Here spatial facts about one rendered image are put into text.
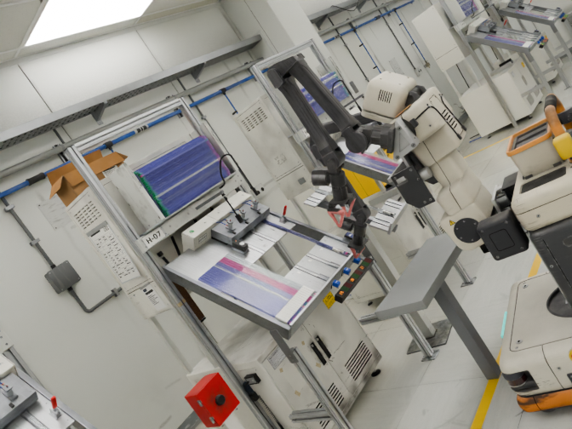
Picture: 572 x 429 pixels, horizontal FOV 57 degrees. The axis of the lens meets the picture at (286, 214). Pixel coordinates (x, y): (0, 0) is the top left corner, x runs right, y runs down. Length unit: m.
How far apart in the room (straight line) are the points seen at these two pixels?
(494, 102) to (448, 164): 4.81
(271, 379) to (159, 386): 1.67
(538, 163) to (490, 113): 4.92
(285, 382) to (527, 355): 1.09
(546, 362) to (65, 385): 2.87
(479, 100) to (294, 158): 3.63
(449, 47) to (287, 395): 5.06
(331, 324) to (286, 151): 1.35
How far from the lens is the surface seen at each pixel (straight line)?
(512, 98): 6.75
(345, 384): 2.87
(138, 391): 4.02
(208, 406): 2.12
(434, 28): 6.78
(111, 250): 2.79
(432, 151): 2.00
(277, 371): 2.57
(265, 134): 3.71
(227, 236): 2.63
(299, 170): 3.66
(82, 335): 3.91
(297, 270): 2.52
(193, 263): 2.57
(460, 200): 2.02
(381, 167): 3.42
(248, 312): 2.32
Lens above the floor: 1.38
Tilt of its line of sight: 7 degrees down
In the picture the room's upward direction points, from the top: 34 degrees counter-clockwise
